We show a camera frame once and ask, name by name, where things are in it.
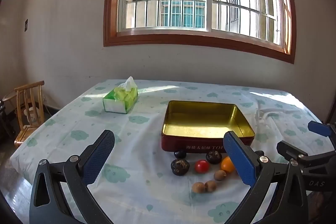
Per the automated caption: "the white plush toy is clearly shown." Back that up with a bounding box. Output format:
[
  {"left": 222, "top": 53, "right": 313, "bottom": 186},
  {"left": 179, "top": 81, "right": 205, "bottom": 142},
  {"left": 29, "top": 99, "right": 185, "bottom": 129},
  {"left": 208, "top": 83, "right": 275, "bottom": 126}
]
[{"left": 24, "top": 106, "right": 40, "bottom": 126}]

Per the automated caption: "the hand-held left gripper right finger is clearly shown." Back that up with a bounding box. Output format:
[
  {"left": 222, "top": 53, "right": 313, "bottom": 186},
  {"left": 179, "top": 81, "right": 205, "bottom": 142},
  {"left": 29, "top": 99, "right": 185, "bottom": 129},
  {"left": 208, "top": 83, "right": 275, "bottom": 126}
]
[{"left": 223, "top": 131, "right": 309, "bottom": 224}]

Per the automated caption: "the orange mandarin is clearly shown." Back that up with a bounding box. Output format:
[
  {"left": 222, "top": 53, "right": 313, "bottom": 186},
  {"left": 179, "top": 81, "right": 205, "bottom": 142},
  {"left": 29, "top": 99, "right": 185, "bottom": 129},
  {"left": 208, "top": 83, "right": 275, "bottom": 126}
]
[{"left": 220, "top": 156, "right": 235, "bottom": 174}]

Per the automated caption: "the wooden bamboo chair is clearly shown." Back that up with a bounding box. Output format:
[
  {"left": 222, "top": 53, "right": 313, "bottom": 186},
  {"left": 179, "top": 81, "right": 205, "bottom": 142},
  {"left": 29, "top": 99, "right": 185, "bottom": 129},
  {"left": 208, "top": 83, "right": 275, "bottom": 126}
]
[{"left": 14, "top": 80, "right": 46, "bottom": 148}]

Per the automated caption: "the green tissue box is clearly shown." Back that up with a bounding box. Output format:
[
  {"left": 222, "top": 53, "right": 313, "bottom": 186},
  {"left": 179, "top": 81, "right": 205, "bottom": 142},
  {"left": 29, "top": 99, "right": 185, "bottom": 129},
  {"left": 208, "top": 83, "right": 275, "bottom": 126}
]
[{"left": 102, "top": 76, "right": 139, "bottom": 114}]

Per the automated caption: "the brown longan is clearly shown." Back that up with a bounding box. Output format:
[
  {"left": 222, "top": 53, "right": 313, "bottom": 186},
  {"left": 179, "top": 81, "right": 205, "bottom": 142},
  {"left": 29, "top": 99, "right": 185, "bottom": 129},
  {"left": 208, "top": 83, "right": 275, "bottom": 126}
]
[
  {"left": 214, "top": 170, "right": 227, "bottom": 182},
  {"left": 192, "top": 182, "right": 205, "bottom": 194},
  {"left": 204, "top": 180, "right": 217, "bottom": 192}
]

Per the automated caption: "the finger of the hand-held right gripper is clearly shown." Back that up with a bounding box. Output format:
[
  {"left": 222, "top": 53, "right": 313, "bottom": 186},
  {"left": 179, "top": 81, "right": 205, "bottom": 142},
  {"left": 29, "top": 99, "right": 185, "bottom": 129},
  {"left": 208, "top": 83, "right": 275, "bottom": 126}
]
[
  {"left": 276, "top": 140, "right": 336, "bottom": 174},
  {"left": 308, "top": 120, "right": 336, "bottom": 146}
]

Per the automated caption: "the red gold metal tin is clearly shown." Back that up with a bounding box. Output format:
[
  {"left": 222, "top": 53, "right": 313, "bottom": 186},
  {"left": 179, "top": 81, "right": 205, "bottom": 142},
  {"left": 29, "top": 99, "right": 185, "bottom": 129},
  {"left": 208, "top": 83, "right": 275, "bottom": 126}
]
[{"left": 161, "top": 100, "right": 256, "bottom": 153}]

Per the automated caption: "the red cherry tomato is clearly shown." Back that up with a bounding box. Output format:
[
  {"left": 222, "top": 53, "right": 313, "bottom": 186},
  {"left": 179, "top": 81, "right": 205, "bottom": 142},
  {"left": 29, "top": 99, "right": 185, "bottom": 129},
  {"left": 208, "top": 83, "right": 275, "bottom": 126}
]
[{"left": 194, "top": 159, "right": 210, "bottom": 173}]

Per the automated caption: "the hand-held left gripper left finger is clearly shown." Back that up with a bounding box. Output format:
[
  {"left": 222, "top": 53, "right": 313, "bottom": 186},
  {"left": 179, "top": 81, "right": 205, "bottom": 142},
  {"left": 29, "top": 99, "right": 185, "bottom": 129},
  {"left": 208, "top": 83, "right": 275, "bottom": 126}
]
[{"left": 29, "top": 130, "right": 124, "bottom": 224}]

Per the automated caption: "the brown framed barred window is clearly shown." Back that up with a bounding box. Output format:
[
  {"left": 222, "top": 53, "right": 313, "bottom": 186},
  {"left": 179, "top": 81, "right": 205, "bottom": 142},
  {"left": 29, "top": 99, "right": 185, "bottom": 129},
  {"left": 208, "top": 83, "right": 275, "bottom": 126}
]
[{"left": 103, "top": 0, "right": 297, "bottom": 64}]

